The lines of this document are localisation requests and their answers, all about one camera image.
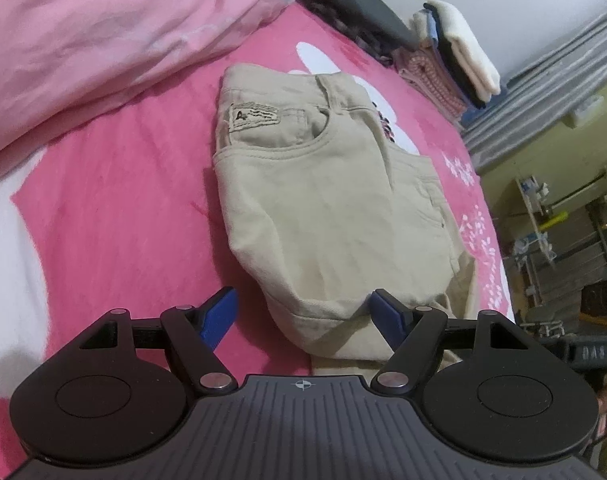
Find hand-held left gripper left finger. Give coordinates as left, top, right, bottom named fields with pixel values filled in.
left=78, top=286, right=239, bottom=395

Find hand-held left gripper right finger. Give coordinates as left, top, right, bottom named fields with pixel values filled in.
left=371, top=288, right=527, bottom=395

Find pink and grey quilt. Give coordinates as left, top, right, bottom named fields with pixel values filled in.
left=0, top=0, right=329, bottom=163

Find beige pants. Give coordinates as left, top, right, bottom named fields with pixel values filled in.
left=212, top=62, right=477, bottom=361

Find pink floral blanket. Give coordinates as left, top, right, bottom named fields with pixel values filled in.
left=0, top=0, right=514, bottom=480

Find white folded towel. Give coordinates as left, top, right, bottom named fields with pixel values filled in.
left=411, top=0, right=501, bottom=101

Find black folded garment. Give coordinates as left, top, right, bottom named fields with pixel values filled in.
left=423, top=5, right=485, bottom=109

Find cluttered shelf table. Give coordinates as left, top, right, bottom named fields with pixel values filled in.
left=513, top=160, right=607, bottom=306

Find grey curtain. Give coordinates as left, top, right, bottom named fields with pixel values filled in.
left=461, top=7, right=607, bottom=173

